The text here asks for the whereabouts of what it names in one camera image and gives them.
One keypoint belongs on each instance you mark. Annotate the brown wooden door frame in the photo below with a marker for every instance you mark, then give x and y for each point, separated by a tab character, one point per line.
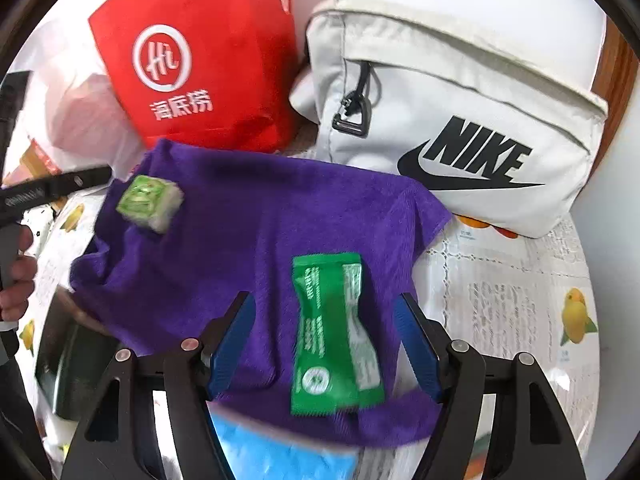
607	60

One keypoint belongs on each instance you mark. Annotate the person's left hand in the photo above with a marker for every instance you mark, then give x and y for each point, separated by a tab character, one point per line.
22	275

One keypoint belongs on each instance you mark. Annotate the blue tissue pack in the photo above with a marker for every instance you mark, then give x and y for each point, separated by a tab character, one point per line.
280	455

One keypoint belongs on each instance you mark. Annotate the purple towel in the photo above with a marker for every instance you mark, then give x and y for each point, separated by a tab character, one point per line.
250	210

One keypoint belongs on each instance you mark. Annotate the fruit print tablecloth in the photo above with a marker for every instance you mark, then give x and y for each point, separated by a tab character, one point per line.
500	280

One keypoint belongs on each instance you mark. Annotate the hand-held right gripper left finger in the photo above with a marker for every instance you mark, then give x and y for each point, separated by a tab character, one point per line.
232	345

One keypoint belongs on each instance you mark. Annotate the red paper bag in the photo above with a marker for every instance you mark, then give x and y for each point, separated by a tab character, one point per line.
210	20

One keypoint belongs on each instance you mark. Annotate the beige waist bag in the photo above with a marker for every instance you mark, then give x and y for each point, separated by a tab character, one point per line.
450	85

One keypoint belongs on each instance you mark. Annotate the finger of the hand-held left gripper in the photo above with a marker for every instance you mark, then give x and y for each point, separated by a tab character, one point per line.
50	187

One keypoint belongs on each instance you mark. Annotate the small green tissue pack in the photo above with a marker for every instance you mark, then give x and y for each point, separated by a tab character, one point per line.
145	200

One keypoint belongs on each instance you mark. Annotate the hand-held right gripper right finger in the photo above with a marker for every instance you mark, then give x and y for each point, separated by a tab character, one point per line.
417	345

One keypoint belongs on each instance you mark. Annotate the white plastic shopping bag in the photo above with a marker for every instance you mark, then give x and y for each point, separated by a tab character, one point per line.
75	110

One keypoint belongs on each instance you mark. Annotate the dark green box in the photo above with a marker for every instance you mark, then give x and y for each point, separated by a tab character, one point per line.
75	360

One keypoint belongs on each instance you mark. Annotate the green plastic packet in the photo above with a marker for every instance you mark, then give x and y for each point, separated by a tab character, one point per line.
330	335

